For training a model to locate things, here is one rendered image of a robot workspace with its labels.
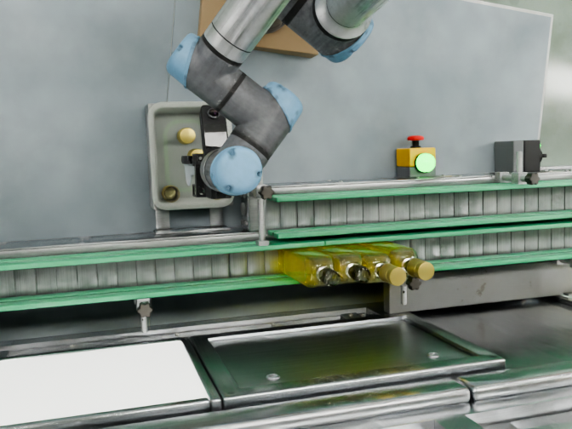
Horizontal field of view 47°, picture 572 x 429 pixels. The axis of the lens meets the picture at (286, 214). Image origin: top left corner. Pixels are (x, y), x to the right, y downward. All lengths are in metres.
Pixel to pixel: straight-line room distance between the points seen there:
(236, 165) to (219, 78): 0.14
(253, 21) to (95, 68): 0.56
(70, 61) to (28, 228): 0.36
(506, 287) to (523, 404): 0.66
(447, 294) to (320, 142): 0.46
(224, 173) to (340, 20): 0.40
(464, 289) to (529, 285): 0.18
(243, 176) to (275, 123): 0.10
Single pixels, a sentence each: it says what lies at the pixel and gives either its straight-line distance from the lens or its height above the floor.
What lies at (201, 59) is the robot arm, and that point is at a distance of 1.03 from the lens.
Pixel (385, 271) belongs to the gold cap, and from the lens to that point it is 1.21.
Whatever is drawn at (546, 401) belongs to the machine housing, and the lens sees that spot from 1.07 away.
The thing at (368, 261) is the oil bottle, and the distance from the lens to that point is 1.25.
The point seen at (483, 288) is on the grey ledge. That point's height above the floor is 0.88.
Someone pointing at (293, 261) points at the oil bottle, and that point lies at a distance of 1.29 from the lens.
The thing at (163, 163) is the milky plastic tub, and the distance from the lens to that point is 1.45.
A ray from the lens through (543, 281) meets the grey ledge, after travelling 1.73.
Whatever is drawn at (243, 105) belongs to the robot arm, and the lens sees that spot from 1.03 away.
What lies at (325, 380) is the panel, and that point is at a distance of 1.02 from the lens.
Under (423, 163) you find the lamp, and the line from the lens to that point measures 1.55.
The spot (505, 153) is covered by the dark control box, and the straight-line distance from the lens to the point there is 1.72.
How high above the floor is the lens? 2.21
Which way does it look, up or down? 73 degrees down
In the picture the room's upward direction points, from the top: 106 degrees clockwise
